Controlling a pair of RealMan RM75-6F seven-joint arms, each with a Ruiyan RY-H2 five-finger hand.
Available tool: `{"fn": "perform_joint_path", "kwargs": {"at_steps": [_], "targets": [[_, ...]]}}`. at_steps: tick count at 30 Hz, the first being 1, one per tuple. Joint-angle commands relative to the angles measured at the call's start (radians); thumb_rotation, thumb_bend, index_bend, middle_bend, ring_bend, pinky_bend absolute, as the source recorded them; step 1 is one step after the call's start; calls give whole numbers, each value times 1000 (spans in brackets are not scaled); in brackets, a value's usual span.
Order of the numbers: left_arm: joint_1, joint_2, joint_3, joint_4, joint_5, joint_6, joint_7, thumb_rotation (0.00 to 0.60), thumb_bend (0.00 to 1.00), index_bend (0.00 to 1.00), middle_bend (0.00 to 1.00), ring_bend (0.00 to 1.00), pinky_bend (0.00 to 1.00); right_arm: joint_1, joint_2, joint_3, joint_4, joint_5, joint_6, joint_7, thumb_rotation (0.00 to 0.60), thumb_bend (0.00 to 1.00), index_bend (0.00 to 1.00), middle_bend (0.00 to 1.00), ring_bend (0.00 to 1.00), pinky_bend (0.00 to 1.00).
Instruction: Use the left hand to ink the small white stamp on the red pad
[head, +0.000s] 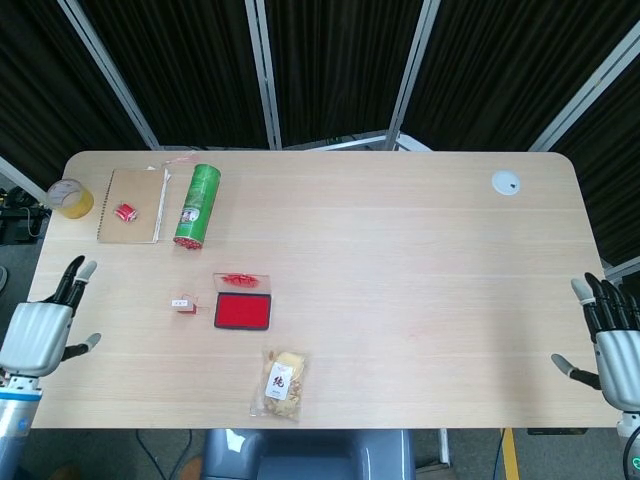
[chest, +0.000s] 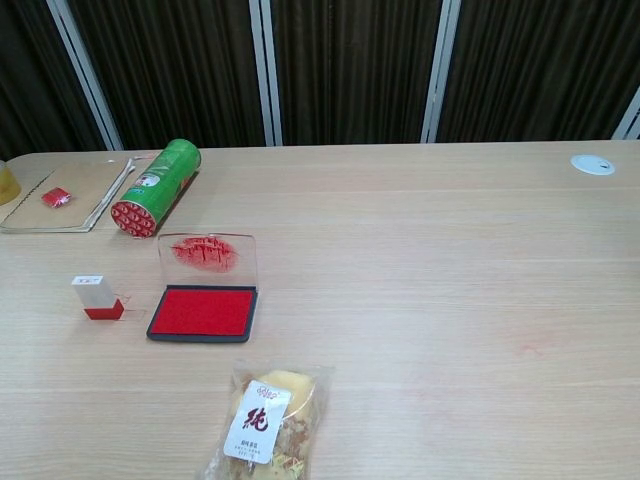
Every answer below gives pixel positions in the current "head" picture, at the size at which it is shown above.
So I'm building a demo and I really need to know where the yellow tape roll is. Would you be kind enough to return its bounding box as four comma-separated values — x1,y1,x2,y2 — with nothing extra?
46,178,95,220

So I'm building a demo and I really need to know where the brown spiral notebook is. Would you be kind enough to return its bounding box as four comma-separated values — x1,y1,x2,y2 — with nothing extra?
96,168,169,245

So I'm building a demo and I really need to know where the grey partition frame post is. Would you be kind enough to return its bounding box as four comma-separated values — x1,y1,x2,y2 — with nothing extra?
528,19,640,152
386,0,442,151
243,0,284,150
56,0,162,149

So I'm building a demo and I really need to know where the clear snack bag white label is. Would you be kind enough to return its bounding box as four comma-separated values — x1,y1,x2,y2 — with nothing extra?
249,348,309,422

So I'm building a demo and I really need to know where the grey robot torso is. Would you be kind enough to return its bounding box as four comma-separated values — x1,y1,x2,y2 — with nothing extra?
201,428,417,480

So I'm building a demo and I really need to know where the white thin booklet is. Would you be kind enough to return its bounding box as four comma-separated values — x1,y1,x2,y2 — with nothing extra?
155,166,176,244

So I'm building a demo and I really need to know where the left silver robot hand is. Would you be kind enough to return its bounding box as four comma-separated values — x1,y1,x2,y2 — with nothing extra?
0,255,102,380

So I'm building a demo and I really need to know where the white round cable grommet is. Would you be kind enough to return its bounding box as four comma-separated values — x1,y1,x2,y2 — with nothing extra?
491,170,521,197

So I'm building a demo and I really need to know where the red ink pad clear lid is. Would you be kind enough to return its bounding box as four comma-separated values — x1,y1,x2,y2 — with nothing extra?
212,271,274,332

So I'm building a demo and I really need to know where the black table control box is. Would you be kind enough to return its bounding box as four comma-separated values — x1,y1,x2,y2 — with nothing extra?
526,427,590,437

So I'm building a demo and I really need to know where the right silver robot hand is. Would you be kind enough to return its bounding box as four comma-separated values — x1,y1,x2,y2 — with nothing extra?
551,272,640,412

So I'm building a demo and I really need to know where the green cylindrical can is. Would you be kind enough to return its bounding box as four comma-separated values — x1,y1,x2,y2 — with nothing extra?
172,163,222,250

